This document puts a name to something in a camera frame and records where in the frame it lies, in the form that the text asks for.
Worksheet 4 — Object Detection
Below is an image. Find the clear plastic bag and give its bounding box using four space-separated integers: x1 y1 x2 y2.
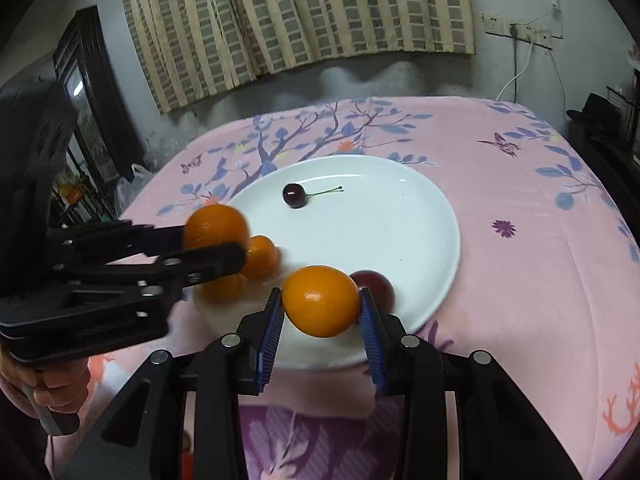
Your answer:
115 162 156 216

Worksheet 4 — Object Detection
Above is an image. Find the white wall socket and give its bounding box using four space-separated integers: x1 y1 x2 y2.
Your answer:
482 11 513 37

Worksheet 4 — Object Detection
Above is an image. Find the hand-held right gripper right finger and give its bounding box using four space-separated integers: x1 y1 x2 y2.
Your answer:
357 287 583 480

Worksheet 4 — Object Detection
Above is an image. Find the wall power outlet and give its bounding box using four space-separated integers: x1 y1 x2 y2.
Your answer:
510 22 553 50

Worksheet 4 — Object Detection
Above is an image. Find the orange mandarin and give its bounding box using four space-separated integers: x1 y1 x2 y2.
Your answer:
197 272 248 305
182 204 251 253

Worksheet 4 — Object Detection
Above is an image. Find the striped checked curtain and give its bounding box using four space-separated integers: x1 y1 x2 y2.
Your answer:
117 0 261 115
220 0 477 78

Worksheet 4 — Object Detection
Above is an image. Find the white round plate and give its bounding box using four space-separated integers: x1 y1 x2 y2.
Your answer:
194 155 461 372

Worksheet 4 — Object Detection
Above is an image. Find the black hat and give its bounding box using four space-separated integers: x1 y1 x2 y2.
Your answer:
566 92 626 131

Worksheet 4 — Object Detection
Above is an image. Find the white power cable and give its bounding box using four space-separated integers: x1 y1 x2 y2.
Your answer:
496 40 536 103

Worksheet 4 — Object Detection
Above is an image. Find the person's left hand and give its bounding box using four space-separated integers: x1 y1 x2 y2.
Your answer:
0 355 92 413

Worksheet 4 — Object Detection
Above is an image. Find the small orange persimmon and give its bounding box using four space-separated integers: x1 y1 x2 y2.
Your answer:
281 265 361 338
240 235 279 281

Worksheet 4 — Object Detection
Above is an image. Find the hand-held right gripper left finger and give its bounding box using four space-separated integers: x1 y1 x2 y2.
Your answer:
57 287 286 480

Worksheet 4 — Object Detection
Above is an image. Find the dark red cherry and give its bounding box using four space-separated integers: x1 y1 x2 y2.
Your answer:
282 183 344 209

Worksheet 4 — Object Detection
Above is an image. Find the dark wooden framed cabinet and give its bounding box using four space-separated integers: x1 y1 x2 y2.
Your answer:
52 5 146 181

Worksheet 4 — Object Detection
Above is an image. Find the pink printed blanket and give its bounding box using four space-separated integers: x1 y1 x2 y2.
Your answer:
45 96 640 480

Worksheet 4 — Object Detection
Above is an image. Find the cluttered storage shelf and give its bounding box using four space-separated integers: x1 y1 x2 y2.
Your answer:
50 170 118 226

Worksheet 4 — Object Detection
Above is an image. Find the large dark purple plum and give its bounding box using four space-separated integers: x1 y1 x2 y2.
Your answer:
348 270 396 313

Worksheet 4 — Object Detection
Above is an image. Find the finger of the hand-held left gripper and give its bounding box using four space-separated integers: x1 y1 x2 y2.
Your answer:
47 220 188 268
55 242 247 311

